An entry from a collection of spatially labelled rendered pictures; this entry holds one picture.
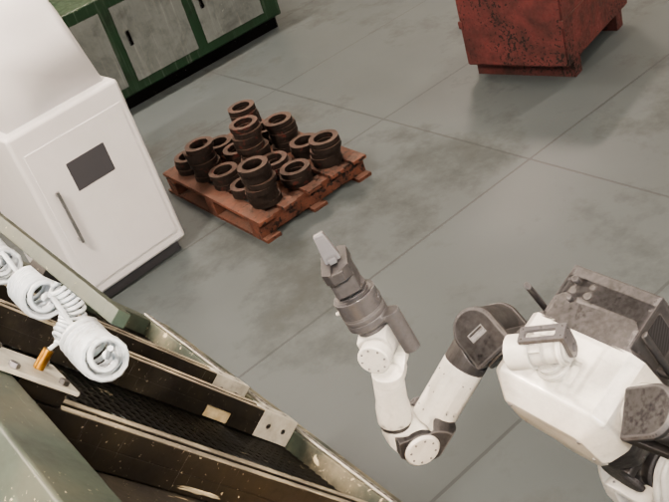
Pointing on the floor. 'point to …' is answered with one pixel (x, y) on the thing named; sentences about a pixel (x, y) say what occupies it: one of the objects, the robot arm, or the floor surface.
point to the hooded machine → (76, 155)
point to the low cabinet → (161, 37)
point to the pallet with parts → (263, 170)
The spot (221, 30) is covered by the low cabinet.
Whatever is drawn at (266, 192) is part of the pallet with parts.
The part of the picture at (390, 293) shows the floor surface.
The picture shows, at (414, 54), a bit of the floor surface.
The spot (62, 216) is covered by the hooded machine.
